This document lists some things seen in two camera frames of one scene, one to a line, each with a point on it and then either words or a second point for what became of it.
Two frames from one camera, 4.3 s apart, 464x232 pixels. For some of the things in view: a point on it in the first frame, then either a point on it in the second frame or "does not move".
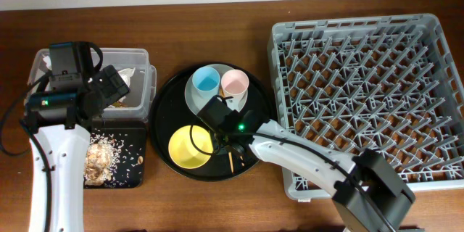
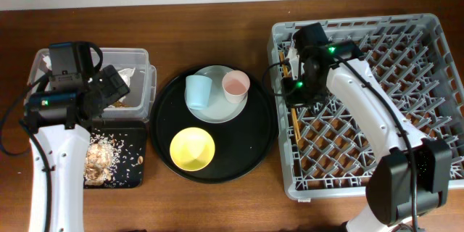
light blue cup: [206, 80] to [199, 91]
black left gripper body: [111, 85] does not move
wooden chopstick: [230, 156] to [293, 109]
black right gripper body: [220, 134] to [307, 90]
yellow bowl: [183, 151] does not move
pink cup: [235, 83] does not move
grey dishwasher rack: [389, 83] does not move
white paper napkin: [126, 74] does not move
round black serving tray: [170, 111] does not move
